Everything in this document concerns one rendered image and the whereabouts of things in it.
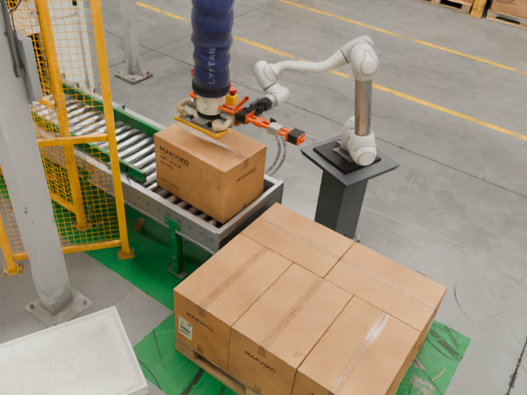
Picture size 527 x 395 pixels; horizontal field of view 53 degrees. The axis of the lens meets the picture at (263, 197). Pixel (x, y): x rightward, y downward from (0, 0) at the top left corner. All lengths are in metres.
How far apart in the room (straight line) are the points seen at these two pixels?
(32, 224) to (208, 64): 1.29
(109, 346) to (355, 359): 1.22
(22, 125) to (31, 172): 0.27
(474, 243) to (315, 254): 1.70
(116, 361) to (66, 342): 0.22
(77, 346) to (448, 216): 3.34
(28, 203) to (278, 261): 1.40
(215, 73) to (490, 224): 2.75
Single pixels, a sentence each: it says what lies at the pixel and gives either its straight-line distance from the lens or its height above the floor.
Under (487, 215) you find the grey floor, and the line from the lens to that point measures 4.84.
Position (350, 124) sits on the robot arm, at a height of 1.03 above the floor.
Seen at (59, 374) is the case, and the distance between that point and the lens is 2.10.
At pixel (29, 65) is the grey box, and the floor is 1.65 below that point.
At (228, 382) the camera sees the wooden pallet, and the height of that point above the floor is 0.02.
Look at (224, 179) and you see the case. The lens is 3.07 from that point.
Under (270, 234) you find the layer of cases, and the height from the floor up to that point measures 0.54.
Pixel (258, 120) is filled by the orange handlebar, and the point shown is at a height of 1.23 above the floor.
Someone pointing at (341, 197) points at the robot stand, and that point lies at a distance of 3.70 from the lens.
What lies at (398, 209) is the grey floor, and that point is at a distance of 4.57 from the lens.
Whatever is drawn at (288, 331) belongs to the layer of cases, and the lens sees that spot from 2.76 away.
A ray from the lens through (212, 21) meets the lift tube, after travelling 2.89.
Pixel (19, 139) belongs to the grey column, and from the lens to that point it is 2.81.
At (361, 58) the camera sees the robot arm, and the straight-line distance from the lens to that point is 3.05.
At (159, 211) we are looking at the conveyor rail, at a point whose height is 0.51.
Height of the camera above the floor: 2.72
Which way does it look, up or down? 38 degrees down
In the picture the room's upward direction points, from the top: 5 degrees clockwise
